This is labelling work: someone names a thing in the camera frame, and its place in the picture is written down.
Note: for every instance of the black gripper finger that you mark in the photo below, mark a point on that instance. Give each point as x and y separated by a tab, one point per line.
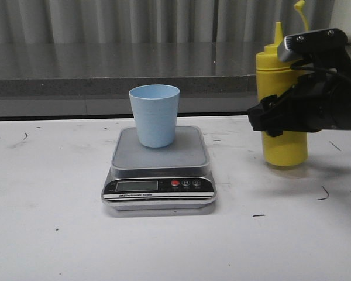
275	113

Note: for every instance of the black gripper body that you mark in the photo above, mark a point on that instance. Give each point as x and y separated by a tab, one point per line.
322	99

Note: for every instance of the yellow squeeze bottle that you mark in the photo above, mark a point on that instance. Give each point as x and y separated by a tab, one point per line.
274	77

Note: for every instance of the light blue plastic cup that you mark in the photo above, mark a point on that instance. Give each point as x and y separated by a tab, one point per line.
155	109

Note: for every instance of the grey stone counter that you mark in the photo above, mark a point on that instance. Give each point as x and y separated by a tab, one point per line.
88	80

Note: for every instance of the white blender appliance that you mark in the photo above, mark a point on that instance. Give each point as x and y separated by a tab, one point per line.
341	17

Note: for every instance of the silver digital kitchen scale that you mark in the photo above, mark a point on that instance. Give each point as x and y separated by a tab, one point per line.
175	179

